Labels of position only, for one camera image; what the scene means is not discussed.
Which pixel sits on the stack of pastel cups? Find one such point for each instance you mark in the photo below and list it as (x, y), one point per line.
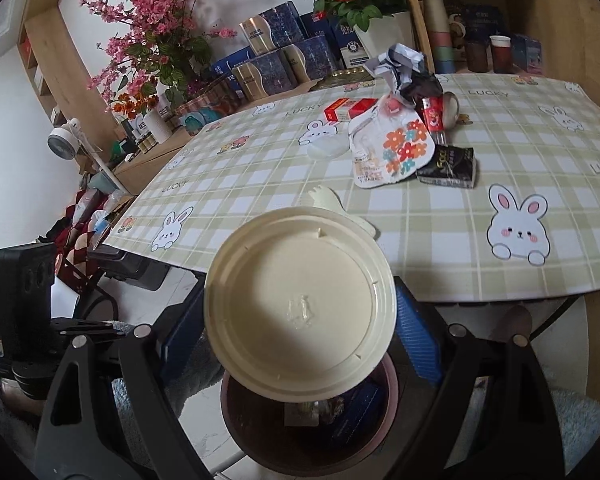
(439, 34)

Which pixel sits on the white vase orange flowers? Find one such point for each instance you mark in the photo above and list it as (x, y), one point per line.
(146, 114)

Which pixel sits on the floral white plastic package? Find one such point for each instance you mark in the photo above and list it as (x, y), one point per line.
(388, 143)

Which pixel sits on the white desk fan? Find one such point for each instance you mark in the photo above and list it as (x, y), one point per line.
(68, 139)

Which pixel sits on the cream round lid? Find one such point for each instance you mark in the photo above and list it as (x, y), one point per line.
(299, 304)

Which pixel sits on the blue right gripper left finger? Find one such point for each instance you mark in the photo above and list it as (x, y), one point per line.
(182, 326)

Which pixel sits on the red cup on shelf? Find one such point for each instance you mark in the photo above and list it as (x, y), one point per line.
(502, 58)

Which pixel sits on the grey white paper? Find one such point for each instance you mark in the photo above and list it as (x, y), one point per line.
(403, 69)

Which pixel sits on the red cigarette pack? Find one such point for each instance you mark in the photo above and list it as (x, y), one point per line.
(344, 110)

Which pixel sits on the blue cardboard box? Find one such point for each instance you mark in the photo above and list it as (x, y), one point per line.
(354, 410)

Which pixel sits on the green plaid bunny tablecloth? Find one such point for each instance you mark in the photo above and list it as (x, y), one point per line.
(528, 228)

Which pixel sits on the black foil packet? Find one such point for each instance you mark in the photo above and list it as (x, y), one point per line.
(451, 166)

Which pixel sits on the brown plastic trash bin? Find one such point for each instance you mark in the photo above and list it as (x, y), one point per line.
(291, 439)

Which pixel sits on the dark blue gift box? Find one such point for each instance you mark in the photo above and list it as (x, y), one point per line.
(266, 75)

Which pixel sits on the white flower pot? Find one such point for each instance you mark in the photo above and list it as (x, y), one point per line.
(385, 32)

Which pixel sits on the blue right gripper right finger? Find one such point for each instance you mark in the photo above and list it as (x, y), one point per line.
(420, 345)

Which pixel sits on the pink blossom plant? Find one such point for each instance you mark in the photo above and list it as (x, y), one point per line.
(163, 50)

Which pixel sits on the black folding table frame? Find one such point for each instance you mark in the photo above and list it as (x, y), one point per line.
(554, 317)

